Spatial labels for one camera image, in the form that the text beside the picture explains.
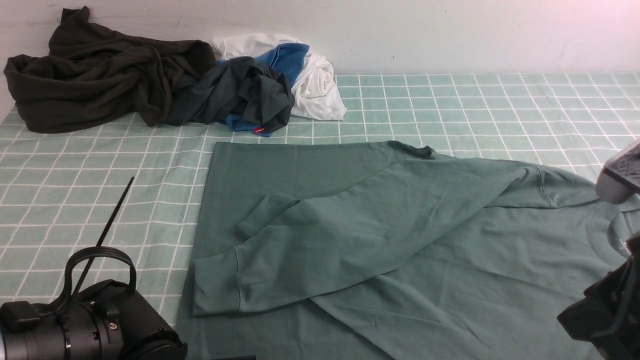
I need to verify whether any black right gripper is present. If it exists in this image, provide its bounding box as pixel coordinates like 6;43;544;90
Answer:
557;233;640;360

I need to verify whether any green long-sleeve top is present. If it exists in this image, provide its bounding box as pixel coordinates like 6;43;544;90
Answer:
177;141;639;360

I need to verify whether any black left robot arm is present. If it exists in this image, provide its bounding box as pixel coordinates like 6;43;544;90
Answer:
1;280;188;360

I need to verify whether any white crumpled garment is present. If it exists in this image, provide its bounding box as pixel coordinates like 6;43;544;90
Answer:
211;32;346;121

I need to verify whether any blue crumpled garment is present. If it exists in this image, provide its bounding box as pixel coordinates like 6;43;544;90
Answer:
219;42;310;138

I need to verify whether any dark teal crumpled garment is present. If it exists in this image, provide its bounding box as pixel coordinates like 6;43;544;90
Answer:
163;56;295;133

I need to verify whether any green checkered table cloth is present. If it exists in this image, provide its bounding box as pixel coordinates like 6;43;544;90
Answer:
0;72;640;322

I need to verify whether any dark olive crumpled garment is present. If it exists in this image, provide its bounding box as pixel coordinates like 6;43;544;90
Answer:
3;6;217;133

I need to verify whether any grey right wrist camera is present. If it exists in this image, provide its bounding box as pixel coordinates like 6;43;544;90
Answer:
595;140;640;205

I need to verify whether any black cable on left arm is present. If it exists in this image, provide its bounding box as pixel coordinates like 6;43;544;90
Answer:
52;176;138;313

